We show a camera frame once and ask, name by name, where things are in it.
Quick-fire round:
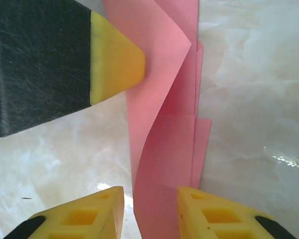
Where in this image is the pink paper sheet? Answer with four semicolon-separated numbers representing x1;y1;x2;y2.
101;0;212;239

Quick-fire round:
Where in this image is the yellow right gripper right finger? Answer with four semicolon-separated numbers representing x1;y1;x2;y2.
176;186;297;239

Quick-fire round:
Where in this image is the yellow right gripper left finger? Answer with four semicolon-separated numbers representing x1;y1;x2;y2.
2;186;126;239

